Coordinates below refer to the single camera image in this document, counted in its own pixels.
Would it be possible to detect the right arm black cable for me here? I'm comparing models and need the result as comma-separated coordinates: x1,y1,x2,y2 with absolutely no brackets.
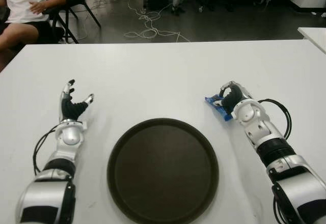
258,98,292,224

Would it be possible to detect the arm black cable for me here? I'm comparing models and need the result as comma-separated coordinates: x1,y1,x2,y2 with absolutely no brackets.
258,98,292,224
32,128,61,174

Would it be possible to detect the blue Oreo packet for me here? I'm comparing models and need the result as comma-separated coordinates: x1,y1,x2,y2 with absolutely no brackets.
205,94,233,122

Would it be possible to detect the white side table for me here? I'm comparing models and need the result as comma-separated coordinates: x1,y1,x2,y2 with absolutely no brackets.
297,27,326,51

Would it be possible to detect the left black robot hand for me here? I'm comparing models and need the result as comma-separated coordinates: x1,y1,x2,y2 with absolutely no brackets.
59,79,95,122

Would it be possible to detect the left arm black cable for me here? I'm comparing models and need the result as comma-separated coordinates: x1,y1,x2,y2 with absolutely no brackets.
32,128,61,174

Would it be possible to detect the white floor cable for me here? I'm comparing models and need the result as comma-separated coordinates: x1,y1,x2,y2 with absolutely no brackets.
124,0,191,43

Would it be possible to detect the round dark brown tray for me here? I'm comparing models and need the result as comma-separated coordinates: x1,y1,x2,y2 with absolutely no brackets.
106,118,220,224

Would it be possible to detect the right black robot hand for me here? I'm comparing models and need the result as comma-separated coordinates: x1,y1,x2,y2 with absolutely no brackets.
212,80,253,114

